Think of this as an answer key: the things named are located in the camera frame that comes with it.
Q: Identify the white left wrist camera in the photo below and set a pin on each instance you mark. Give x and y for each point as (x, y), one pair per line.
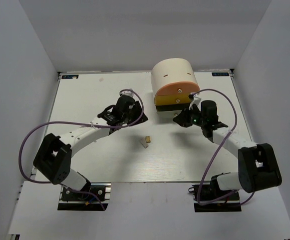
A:
(127, 92)

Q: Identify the blue corner label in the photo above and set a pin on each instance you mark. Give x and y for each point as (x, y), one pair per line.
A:
(70, 76)
(220, 74)

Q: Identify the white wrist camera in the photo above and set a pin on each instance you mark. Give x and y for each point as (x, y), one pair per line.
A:
(127, 92)
(195, 100)

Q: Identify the blue left corner label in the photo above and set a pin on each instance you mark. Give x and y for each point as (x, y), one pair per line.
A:
(70, 76)

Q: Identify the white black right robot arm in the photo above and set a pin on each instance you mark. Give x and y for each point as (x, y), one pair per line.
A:
(257, 164)

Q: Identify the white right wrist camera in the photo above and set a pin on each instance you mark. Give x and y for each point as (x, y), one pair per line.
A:
(195, 100)

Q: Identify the blue right corner label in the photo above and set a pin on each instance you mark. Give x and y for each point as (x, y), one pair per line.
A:
(220, 74)

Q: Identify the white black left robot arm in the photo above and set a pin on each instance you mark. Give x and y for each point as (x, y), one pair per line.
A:
(54, 155)

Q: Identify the grey bottom drawer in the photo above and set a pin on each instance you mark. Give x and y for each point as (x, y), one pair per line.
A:
(171, 110)

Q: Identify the cream round drawer cabinet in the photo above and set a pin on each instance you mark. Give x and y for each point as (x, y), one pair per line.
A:
(170, 71)

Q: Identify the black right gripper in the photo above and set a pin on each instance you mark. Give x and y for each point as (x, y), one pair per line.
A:
(182, 119)

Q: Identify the yellow drawer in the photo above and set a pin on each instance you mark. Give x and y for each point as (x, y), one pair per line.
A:
(174, 99)

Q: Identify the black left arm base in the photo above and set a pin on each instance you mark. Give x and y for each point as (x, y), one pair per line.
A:
(97, 201)

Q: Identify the grey white eraser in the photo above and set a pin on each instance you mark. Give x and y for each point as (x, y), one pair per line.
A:
(144, 143)

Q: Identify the tan yellow eraser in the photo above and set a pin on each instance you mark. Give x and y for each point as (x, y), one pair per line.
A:
(147, 139)

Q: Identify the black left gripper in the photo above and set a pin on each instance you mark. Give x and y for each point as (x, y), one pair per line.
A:
(138, 110)

